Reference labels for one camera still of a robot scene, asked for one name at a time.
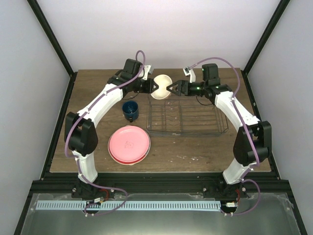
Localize black wire dish rack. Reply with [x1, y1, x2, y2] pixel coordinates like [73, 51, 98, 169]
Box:
[147, 95, 229, 137]

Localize light blue slotted cable duct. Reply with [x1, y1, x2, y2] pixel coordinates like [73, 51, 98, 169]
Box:
[35, 200, 221, 212]

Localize pink plastic plate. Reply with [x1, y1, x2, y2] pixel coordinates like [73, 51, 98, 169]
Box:
[108, 125, 151, 165]

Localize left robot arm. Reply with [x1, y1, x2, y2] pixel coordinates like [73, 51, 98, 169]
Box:
[64, 59, 158, 198]

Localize cream ceramic bowl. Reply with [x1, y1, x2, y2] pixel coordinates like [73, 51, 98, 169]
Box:
[151, 74, 173, 100]

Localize blue ceramic mug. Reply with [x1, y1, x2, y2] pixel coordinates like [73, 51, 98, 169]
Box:
[122, 100, 139, 122]

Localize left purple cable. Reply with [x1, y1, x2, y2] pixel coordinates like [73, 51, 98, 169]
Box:
[64, 50, 147, 218]

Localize black aluminium frame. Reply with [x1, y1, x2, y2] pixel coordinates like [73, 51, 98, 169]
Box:
[14, 0, 307, 235]

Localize red floral plate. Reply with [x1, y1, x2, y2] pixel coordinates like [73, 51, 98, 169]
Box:
[108, 136, 151, 165]

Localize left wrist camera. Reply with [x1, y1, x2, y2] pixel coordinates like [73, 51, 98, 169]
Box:
[142, 65, 154, 80]

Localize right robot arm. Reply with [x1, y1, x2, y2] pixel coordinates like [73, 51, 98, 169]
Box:
[166, 64, 272, 197]

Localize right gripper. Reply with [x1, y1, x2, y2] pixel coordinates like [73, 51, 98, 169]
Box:
[166, 81, 207, 97]

